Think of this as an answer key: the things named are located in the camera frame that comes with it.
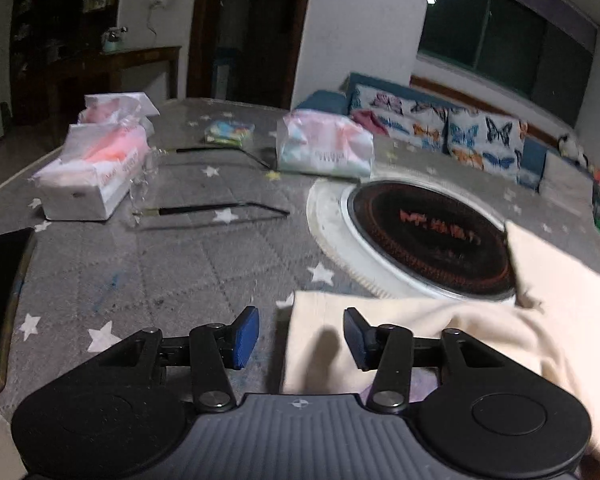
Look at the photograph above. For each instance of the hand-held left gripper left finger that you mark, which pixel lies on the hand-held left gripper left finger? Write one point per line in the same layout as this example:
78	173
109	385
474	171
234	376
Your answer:
246	336

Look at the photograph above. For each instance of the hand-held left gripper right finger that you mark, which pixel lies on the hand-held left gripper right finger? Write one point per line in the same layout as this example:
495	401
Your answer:
356	337

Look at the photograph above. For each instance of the cream sweater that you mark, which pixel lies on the cream sweater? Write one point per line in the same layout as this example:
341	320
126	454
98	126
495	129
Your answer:
430	322

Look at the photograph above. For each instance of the round black induction cooktop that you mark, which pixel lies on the round black induction cooktop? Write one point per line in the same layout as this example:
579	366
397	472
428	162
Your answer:
430	240

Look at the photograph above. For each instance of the long black stick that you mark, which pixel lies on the long black stick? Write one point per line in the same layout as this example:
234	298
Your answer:
195	209
205	149

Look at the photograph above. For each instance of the pink blue tissue pack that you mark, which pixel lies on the pink blue tissue pack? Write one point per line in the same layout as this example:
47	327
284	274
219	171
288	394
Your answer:
320	145

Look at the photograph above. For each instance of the small colourful packet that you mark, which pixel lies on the small colourful packet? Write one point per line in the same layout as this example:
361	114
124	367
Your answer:
230	132

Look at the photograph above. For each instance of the pink cloth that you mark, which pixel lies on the pink cloth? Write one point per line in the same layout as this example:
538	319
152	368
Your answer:
367	120

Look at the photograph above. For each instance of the pink white tissue pack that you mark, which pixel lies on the pink white tissue pack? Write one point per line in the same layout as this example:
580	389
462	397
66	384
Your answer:
90	170
115	107

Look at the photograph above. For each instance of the butterfly print cushion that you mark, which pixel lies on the butterfly print cushion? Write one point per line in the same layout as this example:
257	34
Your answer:
405	110
485	140

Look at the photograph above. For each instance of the blue sofa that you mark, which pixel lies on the blue sofa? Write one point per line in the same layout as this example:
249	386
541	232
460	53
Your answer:
325	102

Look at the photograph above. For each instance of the black smartphone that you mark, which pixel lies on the black smartphone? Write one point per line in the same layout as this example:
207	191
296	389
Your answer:
0	300

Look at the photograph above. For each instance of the grey cushion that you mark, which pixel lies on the grey cushion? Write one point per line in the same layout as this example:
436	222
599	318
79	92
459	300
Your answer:
565	182

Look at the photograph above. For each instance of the black white plush toy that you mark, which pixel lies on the black white plush toy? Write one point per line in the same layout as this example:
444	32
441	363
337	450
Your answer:
570	147

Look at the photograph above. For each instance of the wooden side table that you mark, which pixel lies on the wooden side table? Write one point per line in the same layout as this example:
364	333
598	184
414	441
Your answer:
130	55

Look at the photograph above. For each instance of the dark wooden door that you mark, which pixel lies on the dark wooden door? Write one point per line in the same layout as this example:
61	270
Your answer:
250	20

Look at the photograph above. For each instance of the teal kettle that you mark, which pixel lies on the teal kettle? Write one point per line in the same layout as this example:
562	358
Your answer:
114	42

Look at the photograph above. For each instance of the dark window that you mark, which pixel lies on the dark window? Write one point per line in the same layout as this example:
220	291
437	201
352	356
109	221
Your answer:
480	25

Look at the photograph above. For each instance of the dark wooden cabinet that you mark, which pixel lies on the dark wooden cabinet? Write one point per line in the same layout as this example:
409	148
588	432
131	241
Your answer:
55	10

